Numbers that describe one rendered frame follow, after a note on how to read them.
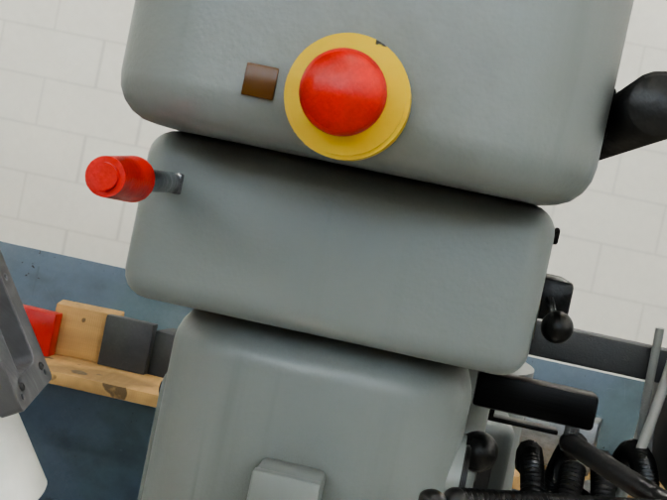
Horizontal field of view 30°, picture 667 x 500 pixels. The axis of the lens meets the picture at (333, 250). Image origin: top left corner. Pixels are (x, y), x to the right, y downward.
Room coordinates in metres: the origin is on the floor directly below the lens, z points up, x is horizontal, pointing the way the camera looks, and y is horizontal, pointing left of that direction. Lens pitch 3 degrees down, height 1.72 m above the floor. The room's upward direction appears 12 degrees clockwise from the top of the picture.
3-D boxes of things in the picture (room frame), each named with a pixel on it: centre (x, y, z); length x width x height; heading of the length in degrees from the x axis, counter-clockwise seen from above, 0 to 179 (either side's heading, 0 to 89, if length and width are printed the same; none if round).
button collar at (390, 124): (0.60, 0.01, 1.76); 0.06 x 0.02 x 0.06; 85
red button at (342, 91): (0.58, 0.01, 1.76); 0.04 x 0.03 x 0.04; 85
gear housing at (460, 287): (0.87, -0.02, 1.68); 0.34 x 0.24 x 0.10; 175
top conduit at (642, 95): (0.85, -0.16, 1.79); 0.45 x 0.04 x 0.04; 175
